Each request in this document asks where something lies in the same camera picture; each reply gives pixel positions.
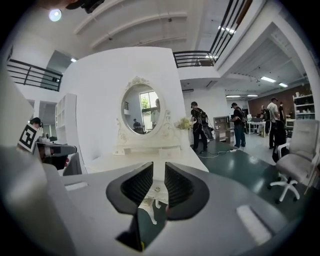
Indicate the white office desk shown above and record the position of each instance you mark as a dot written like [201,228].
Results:
[255,123]

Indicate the black balcony railing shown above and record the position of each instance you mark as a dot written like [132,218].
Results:
[61,82]
[192,52]

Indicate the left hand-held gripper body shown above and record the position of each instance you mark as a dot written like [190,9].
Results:
[28,137]

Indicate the oval mirror with carved frame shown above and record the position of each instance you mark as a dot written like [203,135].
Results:
[142,112]

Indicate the white vase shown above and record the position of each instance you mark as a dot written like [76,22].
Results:
[185,137]

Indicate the black office chair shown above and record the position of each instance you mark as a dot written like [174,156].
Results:
[280,135]

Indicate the row of ceiling light strips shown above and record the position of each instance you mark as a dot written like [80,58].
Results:
[268,79]

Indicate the wall air conditioner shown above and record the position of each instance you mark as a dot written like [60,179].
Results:
[188,91]

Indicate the grey office chair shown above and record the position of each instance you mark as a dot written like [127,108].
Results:
[292,162]

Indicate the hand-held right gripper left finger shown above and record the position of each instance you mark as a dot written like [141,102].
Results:
[130,190]

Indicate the white vanity dressing table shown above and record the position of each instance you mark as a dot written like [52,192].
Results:
[187,160]

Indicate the white storage shelf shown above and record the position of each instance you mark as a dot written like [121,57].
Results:
[303,104]

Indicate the white power strip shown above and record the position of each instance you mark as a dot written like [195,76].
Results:
[233,150]

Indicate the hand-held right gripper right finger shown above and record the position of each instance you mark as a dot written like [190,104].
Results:
[187,195]

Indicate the yellow flower bouquet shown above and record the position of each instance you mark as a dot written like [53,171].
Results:
[183,123]

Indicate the brown wooden cabinet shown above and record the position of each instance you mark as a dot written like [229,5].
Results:
[222,136]

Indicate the round ceiling spotlight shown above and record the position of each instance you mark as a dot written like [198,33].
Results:
[55,15]

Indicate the white cubby shelf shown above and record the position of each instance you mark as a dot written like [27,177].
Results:
[65,117]

